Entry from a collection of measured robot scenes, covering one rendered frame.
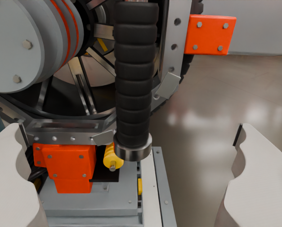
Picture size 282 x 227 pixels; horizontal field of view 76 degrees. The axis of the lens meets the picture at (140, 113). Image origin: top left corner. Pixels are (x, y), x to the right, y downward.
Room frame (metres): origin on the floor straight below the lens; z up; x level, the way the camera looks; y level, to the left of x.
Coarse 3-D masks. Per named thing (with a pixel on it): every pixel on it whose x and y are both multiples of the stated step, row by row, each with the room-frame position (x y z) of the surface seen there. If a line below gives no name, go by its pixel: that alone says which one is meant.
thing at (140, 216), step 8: (40, 176) 0.60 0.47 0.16; (40, 184) 0.57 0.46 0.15; (48, 216) 0.42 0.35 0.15; (56, 216) 0.42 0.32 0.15; (64, 216) 0.42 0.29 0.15; (72, 216) 0.43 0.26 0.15; (80, 216) 0.43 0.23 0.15; (88, 216) 0.43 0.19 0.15; (96, 216) 0.43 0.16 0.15; (104, 216) 0.43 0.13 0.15; (112, 216) 0.43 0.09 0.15; (120, 216) 0.44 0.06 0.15; (128, 216) 0.44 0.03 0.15; (136, 216) 0.44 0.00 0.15; (56, 224) 0.39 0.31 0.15; (64, 224) 0.39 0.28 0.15; (72, 224) 0.39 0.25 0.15; (80, 224) 0.40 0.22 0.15; (88, 224) 0.40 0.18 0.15; (96, 224) 0.40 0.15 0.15; (104, 224) 0.39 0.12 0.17; (112, 224) 0.39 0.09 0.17; (120, 224) 0.39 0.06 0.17; (128, 224) 0.39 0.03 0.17; (136, 224) 0.39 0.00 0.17
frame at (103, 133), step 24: (168, 0) 0.38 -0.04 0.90; (168, 24) 0.37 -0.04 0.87; (168, 48) 0.37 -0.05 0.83; (168, 72) 0.37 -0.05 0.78; (0, 96) 0.41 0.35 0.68; (168, 96) 0.37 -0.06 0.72; (24, 120) 0.39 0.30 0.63; (48, 120) 0.41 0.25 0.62; (72, 120) 0.41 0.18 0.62; (96, 120) 0.42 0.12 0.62; (48, 144) 0.36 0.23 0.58; (72, 144) 0.36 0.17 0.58; (96, 144) 0.36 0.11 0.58
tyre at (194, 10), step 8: (192, 0) 0.46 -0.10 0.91; (200, 0) 0.46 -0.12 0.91; (192, 8) 0.46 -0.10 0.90; (200, 8) 0.46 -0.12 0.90; (184, 56) 0.46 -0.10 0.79; (192, 56) 0.47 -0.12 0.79; (184, 64) 0.46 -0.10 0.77; (184, 72) 0.46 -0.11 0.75; (160, 104) 0.46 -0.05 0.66; (24, 112) 0.43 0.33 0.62; (152, 112) 0.46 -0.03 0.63
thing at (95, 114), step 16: (80, 0) 0.47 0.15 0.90; (96, 0) 0.47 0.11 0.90; (160, 0) 0.49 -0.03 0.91; (96, 16) 0.50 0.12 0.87; (160, 16) 0.51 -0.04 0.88; (96, 32) 0.47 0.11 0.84; (112, 32) 0.47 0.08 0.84; (160, 32) 0.49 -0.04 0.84; (80, 64) 0.47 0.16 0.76; (112, 64) 0.49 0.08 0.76; (48, 80) 0.46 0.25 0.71; (80, 80) 0.48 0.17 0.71; (16, 96) 0.45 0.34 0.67; (32, 96) 0.48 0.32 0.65; (48, 96) 0.52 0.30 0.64; (64, 96) 0.56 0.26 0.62; (80, 96) 0.47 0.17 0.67; (96, 96) 0.57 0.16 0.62; (112, 96) 0.54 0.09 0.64; (32, 112) 0.44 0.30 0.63; (48, 112) 0.44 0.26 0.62; (64, 112) 0.46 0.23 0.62; (80, 112) 0.47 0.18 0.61; (96, 112) 0.46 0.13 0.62; (112, 112) 0.45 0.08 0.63
